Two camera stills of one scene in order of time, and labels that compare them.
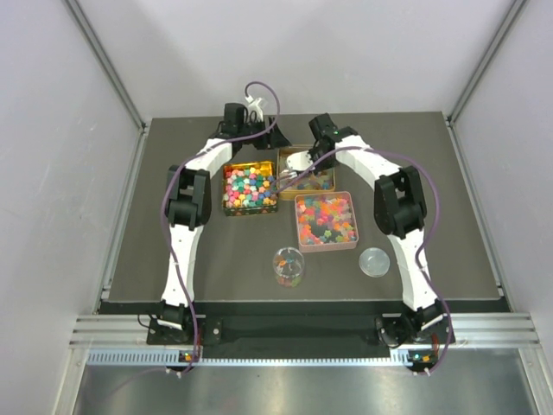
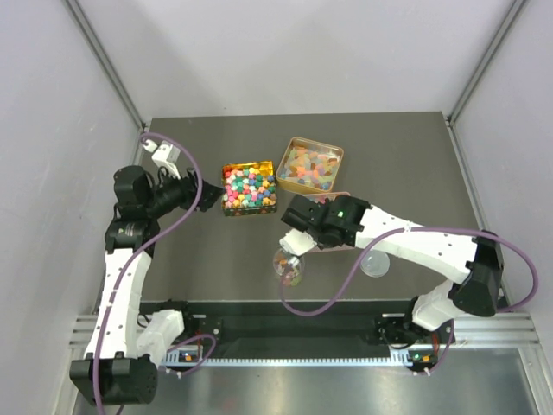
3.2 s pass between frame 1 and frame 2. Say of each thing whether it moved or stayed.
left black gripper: moved
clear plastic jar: stayed
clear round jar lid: stayed
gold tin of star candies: stayed
